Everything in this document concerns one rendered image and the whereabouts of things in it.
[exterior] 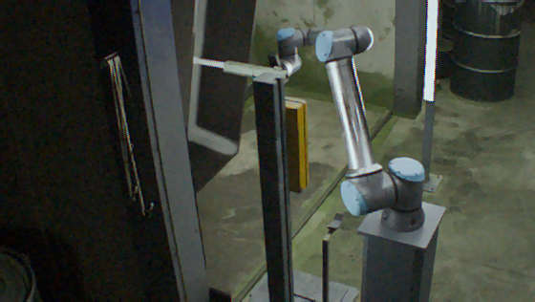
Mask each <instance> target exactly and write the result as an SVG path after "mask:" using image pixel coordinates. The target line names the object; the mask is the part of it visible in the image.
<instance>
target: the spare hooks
mask: <svg viewBox="0 0 535 302"><path fill-rule="evenodd" d="M118 53H120V50H116V51H115V52H113V53H112V54H109V55H107V56H106V57H104V58H103V59H101V60H100V61H99V66H100V68H101V69H103V67H105V61H106V65H107V66H108V65H110V75H111V79H112V85H113V90H114V94H113V97H114V102H115V106H116V113H117V118H118V134H119V139H120V145H121V150H122V156H123V159H124V164H125V171H126V175H127V181H128V185H129V191H130V197H131V201H132V202H134V201H135V196H133V198H132V195H131V194H132V193H137V192H138V190H139V179H138V174H137V170H136V165H135V162H134V158H133V154H132V150H133V148H134V144H133V143H131V144H130V141H129V135H128V131H127V121H126V116H125V112H124V108H123V102H122V96H121V95H122V86H121V79H120V71H121V72H122V75H123V78H124V83H125V84H126V87H127V91H128V93H129V96H130V98H131V102H132V105H133V107H134V102H133V100H132V97H131V92H130V89H129V87H128V84H127V82H126V79H125V73H124V72H123V70H122V67H121V64H120V59H119V56H118V55H117V54H118ZM113 60H114V61H115V64H116V72H117V75H116V73H115V69H114V65H113ZM112 70H113V71H112ZM113 74H114V77H115V80H116V88H117V93H118V99H119V104H120V107H119V110H120V119H121V125H122V133H121V127H120V123H119V117H118V115H119V112H118V103H117V99H116V94H115V83H114V78H113ZM125 131H126V133H125ZM122 135H123V137H122ZM126 139H127V142H128V146H129V148H128V147H127V146H126ZM123 140H124V142H123ZM127 151H130V155H131V161H130V162H129V160H128V152H127ZM131 163H133V167H132V168H130V165H129V164H131ZM130 170H134V171H135V175H136V180H137V183H132V178H131V173H130ZM131 185H132V186H135V191H133V190H132V188H131ZM131 192H132V193H131ZM139 197H140V203H141V208H142V213H143V215H144V212H143V211H145V212H147V211H151V210H152V209H153V207H154V205H153V203H151V206H150V208H149V209H145V208H144V205H143V202H142V198H141V194H140V190H139ZM150 216H151V214H150V213H149V215H148V217H147V216H145V215H144V217H145V218H150Z"/></svg>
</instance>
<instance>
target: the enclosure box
mask: <svg viewBox="0 0 535 302"><path fill-rule="evenodd" d="M258 5H259V0H170V10H171V17H172V24H173V36H174V42H175V50H176V56H177V57H176V62H177V68H178V76H179V83H180V88H181V95H182V98H181V102H182V114H183V121H184V127H186V128H187V135H188V141H189V149H190V156H191V161H192V169H193V176H194V183H195V189H196V195H197V194H198V193H199V191H200V190H201V189H202V188H203V187H205V186H206V185H207V184H208V183H209V182H210V181H211V180H212V179H213V178H214V177H215V176H216V175H217V174H218V173H219V172H220V171H221V169H222V168H223V167H224V166H225V165H226V164H227V163H228V162H229V161H230V160H231V159H233V158H234V157H236V156H237V155H238V154H239V150H240V142H241V135H242V127H243V120H244V112H245V106H246V91H247V84H248V76H246V75H245V76H242V75H235V74H232V73H228V72H224V68H220V67H215V66H209V65H205V64H201V63H193V56H194V57H197V58H199V59H201V58H204V59H209V60H214V61H219V62H227V61H233V62H239V63H244V64H249V65H250V62H251V55H252V48H253V40H254V34H255V26H256V19H257V12H258Z"/></svg>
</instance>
